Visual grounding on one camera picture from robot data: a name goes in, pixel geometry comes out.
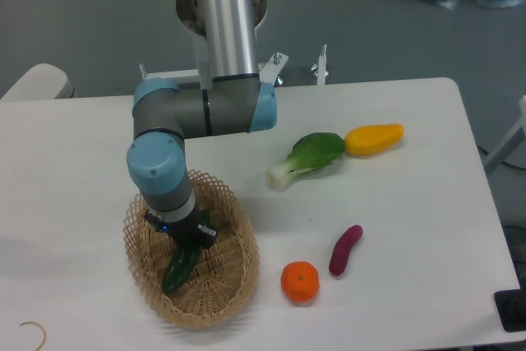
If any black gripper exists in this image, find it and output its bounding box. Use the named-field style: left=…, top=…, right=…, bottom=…
left=144, top=210, right=217, bottom=249

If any green cucumber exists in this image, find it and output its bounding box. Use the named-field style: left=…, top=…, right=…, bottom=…
left=161, top=210, right=210, bottom=296

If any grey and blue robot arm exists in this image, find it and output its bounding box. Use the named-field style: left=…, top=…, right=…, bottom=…
left=127, top=0, right=277, bottom=248

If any woven wicker basket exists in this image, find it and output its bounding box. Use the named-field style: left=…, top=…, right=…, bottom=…
left=123, top=170, right=259, bottom=330

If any orange tangerine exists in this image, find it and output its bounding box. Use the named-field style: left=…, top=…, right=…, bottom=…
left=280, top=261, right=320, bottom=303

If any purple sweet potato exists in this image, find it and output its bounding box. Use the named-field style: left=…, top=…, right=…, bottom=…
left=329, top=224, right=363, bottom=277

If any green bok choy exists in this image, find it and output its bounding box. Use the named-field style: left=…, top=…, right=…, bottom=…
left=266, top=132, right=345, bottom=190

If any yellow mango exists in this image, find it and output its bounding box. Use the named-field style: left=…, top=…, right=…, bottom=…
left=344, top=123, right=405, bottom=157

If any tan rubber band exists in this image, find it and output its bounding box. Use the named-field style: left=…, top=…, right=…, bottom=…
left=19, top=321, right=48, bottom=349

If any white chair armrest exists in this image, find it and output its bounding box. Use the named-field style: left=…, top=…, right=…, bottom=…
left=1, top=63, right=76, bottom=102

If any black box at table edge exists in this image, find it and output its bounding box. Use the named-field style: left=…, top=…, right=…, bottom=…
left=494, top=289, right=525, bottom=333

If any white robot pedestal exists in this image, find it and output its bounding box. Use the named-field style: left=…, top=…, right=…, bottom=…
left=138, top=0, right=332, bottom=95

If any white metal frame leg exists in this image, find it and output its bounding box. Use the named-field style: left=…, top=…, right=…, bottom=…
left=482, top=96, right=525, bottom=176

